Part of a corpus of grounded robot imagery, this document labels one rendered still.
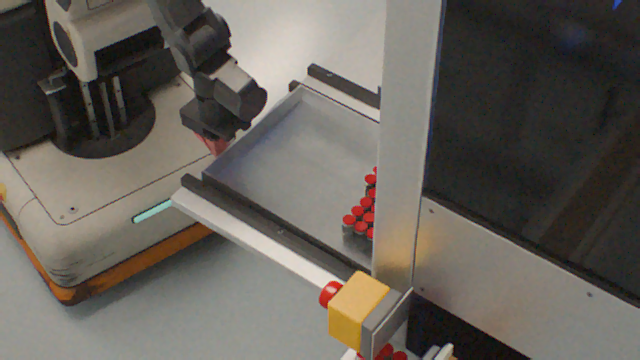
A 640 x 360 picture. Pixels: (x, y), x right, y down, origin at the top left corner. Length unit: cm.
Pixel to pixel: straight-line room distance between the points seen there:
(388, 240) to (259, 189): 40
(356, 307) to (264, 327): 125
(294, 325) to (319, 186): 95
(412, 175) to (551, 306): 22
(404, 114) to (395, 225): 19
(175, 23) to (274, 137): 35
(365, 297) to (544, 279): 25
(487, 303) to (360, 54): 75
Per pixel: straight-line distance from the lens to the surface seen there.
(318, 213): 158
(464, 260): 122
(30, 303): 267
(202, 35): 145
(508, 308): 124
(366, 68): 184
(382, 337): 131
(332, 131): 171
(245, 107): 146
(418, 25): 102
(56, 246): 242
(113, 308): 261
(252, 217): 156
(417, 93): 108
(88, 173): 254
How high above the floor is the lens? 208
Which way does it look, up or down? 47 degrees down
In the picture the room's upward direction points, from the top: straight up
